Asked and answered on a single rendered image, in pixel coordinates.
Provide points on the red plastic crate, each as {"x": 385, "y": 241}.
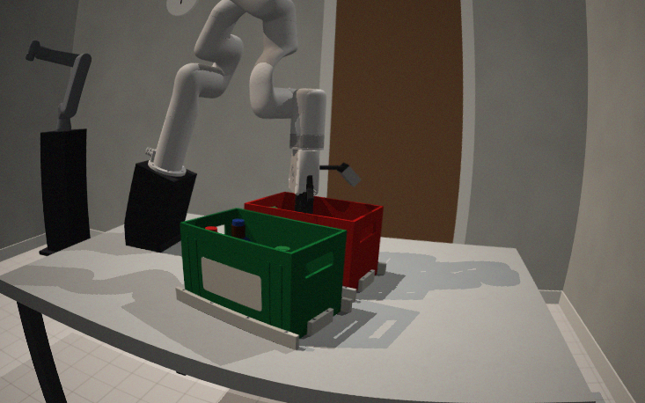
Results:
{"x": 354, "y": 217}

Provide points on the green plastic crate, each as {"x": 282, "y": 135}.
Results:
{"x": 260, "y": 281}

